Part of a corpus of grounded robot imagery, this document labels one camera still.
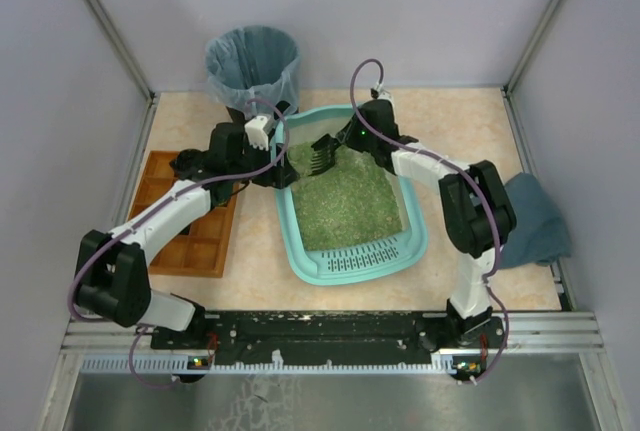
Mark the blue cloth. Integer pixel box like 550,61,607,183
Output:
499,173,572,270

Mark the black mounting rail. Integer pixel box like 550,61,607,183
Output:
64,308,601,382

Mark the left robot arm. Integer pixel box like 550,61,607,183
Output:
67,114,297,334

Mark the blue trash bag liner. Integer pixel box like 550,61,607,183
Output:
204,25,301,109

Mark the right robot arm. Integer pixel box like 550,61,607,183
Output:
339,99,517,340

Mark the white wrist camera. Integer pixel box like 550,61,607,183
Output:
244,114,275,151
370,87,393,103

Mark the black round object in tray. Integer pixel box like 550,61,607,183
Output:
169,149,202,179

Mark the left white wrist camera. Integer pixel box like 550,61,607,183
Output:
244,114,275,151

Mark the black trash bin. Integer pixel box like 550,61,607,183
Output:
226,100,300,125

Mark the green cat litter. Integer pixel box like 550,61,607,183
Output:
288,143,402,251

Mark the wooden compartment tray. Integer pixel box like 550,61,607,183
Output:
129,151,241,278

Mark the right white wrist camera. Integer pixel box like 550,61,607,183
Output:
370,87,393,103

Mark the teal litter box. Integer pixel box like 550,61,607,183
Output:
275,105,428,286

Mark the black litter scoop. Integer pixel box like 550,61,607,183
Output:
310,134,341,176

